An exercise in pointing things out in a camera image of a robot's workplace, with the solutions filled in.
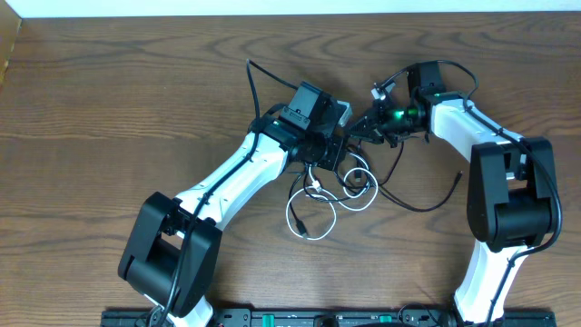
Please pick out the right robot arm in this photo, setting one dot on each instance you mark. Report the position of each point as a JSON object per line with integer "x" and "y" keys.
{"x": 513, "y": 206}

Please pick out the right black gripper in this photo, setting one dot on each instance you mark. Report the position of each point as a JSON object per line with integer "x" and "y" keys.
{"x": 374, "y": 131}

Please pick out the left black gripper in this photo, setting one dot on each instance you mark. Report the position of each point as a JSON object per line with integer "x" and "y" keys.
{"x": 334, "y": 148}

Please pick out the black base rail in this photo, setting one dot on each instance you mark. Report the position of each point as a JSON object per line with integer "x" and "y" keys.
{"x": 410, "y": 316}

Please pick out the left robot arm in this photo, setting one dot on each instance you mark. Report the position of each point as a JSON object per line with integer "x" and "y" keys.
{"x": 173, "y": 247}

